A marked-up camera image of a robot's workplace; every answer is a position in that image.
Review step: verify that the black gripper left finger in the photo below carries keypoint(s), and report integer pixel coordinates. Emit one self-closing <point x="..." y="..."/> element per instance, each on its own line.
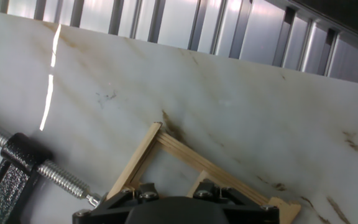
<point x="104" y="211"/>

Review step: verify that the silver digital scale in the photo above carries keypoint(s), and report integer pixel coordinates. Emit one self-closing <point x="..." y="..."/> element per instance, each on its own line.
<point x="346" y="12"/>

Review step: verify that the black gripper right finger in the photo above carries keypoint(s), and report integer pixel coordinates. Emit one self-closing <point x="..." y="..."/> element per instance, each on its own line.
<point x="250" y="211"/>

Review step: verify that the black C-clamp with steel screw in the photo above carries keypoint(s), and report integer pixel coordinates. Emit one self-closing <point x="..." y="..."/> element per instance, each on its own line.
<point x="20" y="152"/>

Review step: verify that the white marble pattern board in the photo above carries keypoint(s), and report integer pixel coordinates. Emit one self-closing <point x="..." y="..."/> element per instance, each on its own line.
<point x="259" y="109"/>

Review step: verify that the wooden sliding window model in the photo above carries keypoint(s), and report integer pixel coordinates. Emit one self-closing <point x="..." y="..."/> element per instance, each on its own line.
<point x="191" y="157"/>

